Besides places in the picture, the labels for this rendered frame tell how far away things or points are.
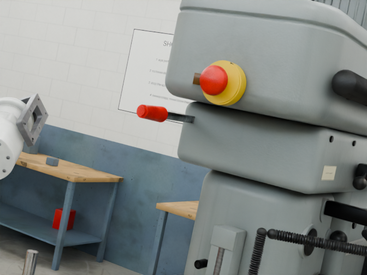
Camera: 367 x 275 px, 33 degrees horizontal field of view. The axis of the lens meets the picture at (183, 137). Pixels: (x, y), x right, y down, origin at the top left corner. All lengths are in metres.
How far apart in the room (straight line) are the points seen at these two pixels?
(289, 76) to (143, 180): 5.45
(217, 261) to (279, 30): 0.36
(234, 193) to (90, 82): 5.80
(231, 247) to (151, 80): 5.38
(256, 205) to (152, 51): 5.41
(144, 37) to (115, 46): 0.37
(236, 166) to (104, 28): 5.85
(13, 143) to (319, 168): 0.42
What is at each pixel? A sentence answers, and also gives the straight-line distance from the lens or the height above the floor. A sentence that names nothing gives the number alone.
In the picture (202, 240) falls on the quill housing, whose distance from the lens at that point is 1.03.
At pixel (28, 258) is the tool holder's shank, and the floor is 1.35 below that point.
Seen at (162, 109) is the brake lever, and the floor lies 1.71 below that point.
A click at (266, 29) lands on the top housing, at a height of 1.84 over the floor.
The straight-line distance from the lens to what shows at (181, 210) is 5.08.
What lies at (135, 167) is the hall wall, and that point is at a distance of 6.31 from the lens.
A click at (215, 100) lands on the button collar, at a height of 1.73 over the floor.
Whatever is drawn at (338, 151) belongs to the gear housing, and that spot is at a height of 1.70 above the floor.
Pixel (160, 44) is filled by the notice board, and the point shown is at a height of 2.25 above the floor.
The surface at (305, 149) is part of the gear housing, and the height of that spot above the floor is 1.69.
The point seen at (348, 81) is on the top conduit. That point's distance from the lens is 0.83.
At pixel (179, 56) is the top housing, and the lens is 0.91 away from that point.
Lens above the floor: 1.72
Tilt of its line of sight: 3 degrees down
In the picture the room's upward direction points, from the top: 12 degrees clockwise
